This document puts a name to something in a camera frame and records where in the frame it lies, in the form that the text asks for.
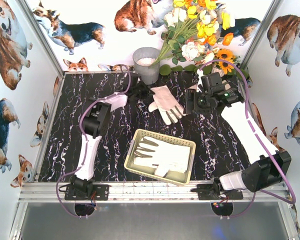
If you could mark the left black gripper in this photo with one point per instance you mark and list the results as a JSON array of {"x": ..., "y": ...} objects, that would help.
[{"x": 139, "y": 89}]

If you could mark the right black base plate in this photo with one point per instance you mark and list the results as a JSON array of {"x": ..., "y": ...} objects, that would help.
[{"x": 210, "y": 192}]

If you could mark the aluminium front frame rail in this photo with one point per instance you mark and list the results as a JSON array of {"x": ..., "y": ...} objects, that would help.
[{"x": 149, "y": 192}]

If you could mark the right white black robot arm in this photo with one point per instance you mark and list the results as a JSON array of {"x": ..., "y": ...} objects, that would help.
[{"x": 268, "y": 165}]

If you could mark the white glove green fingertips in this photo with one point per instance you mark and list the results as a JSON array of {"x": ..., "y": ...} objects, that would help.
[{"x": 164, "y": 157}]

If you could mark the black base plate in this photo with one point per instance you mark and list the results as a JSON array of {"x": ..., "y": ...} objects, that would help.
[
  {"x": 210, "y": 192},
  {"x": 98, "y": 192}
]

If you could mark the artificial flower bouquet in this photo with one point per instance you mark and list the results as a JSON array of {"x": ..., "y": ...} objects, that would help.
[{"x": 198, "y": 31}]

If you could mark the beige plastic storage basket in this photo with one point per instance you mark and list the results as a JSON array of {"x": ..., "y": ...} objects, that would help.
[{"x": 172, "y": 177}]

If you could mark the grey metal bucket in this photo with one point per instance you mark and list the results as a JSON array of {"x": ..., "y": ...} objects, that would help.
[{"x": 145, "y": 64}]

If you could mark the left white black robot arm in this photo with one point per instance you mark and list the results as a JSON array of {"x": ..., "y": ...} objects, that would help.
[{"x": 95, "y": 123}]

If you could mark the grey cuffed glove back right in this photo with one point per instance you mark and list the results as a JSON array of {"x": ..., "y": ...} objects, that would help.
[{"x": 224, "y": 82}]

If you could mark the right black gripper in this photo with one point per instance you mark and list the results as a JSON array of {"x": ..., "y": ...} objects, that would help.
[{"x": 190, "y": 106}]

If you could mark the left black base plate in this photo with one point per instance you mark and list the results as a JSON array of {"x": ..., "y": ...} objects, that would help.
[{"x": 98, "y": 192}]

